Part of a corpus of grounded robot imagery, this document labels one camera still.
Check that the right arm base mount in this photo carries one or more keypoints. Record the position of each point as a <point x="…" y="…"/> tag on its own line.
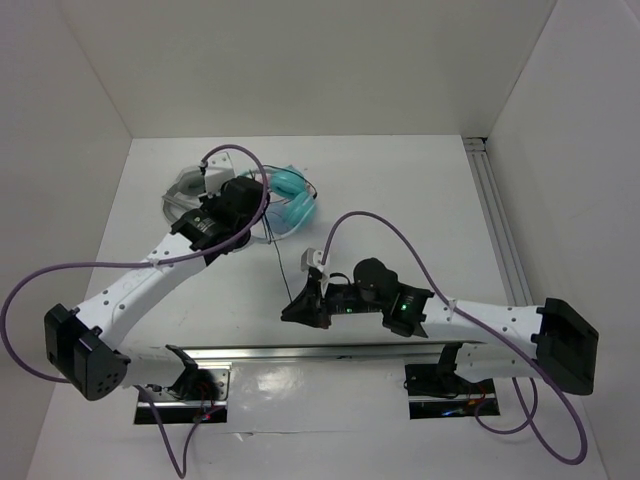
<point x="435" y="391"/>

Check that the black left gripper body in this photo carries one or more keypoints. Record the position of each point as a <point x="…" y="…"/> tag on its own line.
<point x="209" y="201"/>

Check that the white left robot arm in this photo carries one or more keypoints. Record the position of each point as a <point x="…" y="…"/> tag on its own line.
<point x="84" y="343"/>

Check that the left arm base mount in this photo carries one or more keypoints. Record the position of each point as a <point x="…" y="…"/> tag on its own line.
<point x="199" y="391"/>

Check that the teal white cat-ear headphones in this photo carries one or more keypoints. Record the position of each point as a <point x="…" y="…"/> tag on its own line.
<point x="292" y="204"/>

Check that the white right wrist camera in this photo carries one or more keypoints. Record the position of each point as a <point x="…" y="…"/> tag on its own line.
<point x="313" y="259"/>

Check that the pink blue cat-ear headphones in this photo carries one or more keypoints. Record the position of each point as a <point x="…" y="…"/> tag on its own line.
<point x="286" y="191"/>

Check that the aluminium mounting rail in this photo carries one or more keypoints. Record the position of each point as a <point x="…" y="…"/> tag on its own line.
<point x="326" y="352"/>

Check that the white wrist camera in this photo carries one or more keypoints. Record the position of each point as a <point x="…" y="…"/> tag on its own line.
<point x="313" y="259"/>
<point x="216" y="171"/>

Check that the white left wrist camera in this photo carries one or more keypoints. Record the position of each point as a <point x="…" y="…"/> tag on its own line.
<point x="216" y="171"/>

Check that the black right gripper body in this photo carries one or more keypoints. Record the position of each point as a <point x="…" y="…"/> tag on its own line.
<point x="342" y="299"/>

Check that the grey over-ear headphones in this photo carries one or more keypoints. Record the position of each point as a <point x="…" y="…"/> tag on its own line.
<point x="183" y="194"/>

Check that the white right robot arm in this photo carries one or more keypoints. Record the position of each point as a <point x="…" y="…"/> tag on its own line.
<point x="481" y="341"/>

